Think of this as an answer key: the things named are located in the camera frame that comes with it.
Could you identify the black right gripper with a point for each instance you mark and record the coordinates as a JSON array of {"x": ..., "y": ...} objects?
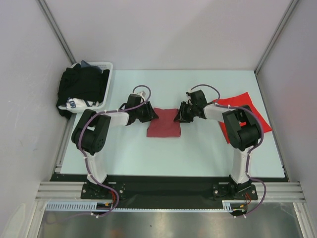
[{"x": 182, "y": 117}]

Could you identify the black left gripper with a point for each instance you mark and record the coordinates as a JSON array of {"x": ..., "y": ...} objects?
[{"x": 150, "y": 113}]

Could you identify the pink garment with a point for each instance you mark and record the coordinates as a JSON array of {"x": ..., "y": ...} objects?
[{"x": 164, "y": 126}]

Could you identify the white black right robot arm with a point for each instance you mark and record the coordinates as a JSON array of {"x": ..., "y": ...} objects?
[{"x": 244, "y": 130}]

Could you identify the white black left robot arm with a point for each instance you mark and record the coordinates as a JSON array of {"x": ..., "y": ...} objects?
[{"x": 91, "y": 131}]

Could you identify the white plastic laundry basket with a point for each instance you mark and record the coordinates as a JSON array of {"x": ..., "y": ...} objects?
[{"x": 101, "y": 65}]

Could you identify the white garment blue letters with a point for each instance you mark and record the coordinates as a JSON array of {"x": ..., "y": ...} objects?
[{"x": 75, "y": 104}]

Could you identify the black garment in basket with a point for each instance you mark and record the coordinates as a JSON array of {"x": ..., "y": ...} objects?
[{"x": 83, "y": 81}]

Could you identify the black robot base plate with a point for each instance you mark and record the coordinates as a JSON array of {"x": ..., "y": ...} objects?
[{"x": 153, "y": 192}]

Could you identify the white slotted cable duct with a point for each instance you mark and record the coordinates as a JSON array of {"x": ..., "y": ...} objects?
[{"x": 100, "y": 207}]

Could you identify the left aluminium corner post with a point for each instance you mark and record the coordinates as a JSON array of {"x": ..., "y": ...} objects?
[{"x": 45, "y": 9}]

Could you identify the aluminium corner post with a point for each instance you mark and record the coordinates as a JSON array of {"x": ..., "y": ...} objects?
[
  {"x": 277, "y": 33},
  {"x": 45, "y": 9}
]

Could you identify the right aluminium corner post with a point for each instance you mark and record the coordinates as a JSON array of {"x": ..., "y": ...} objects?
[{"x": 277, "y": 33}]

